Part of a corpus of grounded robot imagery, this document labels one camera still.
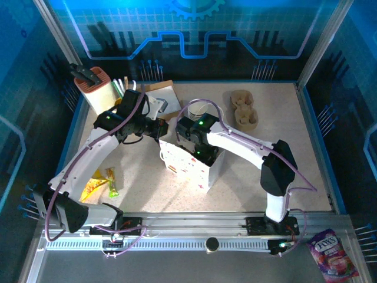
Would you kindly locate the black round knob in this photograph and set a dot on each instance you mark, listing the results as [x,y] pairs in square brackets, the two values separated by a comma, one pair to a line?
[212,243]

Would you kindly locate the cream knife block orange top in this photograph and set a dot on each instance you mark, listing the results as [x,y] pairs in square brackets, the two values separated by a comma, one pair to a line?
[97,97]

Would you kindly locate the white napkins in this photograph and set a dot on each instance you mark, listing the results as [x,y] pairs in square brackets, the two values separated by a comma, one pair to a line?
[173,101]

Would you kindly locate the aluminium front rail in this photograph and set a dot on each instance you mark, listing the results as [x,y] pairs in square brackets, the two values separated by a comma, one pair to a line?
[191,219]

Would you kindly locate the wooden stirrer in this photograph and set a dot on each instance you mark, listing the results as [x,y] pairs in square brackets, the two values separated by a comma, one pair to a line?
[126,83]

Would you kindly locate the orange green snack stick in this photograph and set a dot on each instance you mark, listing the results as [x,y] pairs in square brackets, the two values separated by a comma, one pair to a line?
[112,179]

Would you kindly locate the small circuit board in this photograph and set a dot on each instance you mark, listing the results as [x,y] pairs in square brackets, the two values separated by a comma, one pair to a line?
[279,247]
[113,239]

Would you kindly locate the purple Fox's candy bag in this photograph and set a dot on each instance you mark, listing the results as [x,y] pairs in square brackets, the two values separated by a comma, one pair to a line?
[330,256]

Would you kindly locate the cardboard box of napkins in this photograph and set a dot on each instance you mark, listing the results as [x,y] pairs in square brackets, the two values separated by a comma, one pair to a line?
[165,85]

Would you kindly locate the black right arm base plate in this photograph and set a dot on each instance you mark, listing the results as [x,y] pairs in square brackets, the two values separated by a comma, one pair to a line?
[253,225]

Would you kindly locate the white plastic utensil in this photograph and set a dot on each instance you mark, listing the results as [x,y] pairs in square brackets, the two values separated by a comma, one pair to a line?
[134,85]

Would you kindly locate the aluminium frame post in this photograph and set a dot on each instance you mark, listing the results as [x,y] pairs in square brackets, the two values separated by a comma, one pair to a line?
[324,38]
[56,29]

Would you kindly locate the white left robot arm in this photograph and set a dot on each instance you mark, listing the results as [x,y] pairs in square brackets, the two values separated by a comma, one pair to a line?
[85,159]

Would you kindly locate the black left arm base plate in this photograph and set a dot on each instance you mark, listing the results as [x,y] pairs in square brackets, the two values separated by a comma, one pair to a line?
[132,221]

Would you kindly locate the cardboard cup carrier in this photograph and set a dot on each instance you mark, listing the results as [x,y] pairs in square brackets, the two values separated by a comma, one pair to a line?
[244,123]

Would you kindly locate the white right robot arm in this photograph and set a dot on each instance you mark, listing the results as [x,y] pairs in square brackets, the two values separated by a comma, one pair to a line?
[241,141]

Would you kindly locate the yellow snack packet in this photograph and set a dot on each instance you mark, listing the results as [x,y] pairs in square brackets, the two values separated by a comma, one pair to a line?
[92,188]

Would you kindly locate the stack of paper cups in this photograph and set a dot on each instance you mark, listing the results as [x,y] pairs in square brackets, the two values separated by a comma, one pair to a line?
[196,109]

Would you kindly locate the white printed paper gift bag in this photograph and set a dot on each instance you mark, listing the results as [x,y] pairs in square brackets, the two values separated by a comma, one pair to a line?
[188,174]

